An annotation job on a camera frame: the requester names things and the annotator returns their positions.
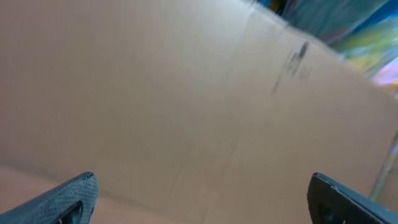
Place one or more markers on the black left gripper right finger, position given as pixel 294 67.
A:
pixel 330 202

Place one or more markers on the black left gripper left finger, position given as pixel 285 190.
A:
pixel 73 201

